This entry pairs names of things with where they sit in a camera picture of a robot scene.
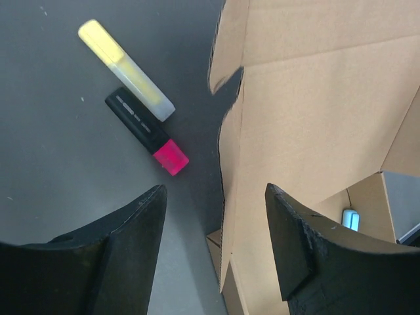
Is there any pink black highlighter marker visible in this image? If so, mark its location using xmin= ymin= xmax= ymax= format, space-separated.
xmin=105 ymin=87 xmax=189 ymax=176

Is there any yellow highlighter marker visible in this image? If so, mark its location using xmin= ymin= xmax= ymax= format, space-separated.
xmin=77 ymin=19 xmax=175 ymax=121

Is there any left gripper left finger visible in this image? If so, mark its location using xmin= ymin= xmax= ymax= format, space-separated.
xmin=1 ymin=185 xmax=167 ymax=314

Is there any light blue marker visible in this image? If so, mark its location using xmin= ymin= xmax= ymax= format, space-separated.
xmin=342 ymin=209 xmax=360 ymax=232

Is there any brown cardboard box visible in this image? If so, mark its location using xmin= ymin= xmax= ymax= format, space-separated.
xmin=207 ymin=1 xmax=419 ymax=314

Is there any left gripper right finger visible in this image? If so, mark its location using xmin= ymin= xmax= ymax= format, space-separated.
xmin=265 ymin=184 xmax=419 ymax=314

